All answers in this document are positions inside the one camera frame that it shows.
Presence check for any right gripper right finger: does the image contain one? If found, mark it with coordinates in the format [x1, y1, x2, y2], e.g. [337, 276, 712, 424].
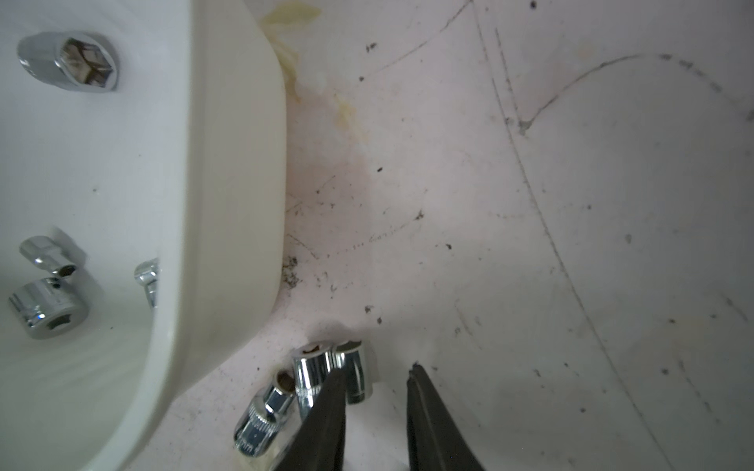
[406, 363, 483, 470]

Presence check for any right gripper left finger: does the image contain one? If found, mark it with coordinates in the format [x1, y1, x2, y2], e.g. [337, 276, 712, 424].
[273, 369, 347, 471]

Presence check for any short chrome socket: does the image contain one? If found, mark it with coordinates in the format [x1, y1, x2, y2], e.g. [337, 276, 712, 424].
[134, 258, 159, 309]

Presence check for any white plastic storage box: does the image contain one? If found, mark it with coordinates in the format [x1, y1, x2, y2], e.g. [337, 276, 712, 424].
[1, 1, 287, 470]

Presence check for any medium chrome socket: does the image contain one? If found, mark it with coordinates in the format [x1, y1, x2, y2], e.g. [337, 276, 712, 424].
[8, 278, 90, 340]

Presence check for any chrome socket large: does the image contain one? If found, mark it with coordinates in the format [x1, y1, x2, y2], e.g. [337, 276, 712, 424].
[17, 31, 119, 93]

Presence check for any small chrome socket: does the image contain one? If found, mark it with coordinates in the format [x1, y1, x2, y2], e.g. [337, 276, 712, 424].
[19, 235, 77, 278]

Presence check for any chrome socket on mat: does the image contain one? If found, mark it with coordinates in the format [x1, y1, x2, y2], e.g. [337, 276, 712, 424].
[234, 369, 296, 457]

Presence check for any chrome socket in pile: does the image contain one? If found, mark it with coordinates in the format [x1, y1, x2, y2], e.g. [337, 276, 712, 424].
[292, 341, 335, 421]

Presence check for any chrome socket pile front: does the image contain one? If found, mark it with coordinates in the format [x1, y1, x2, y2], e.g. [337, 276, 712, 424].
[334, 341, 373, 405]

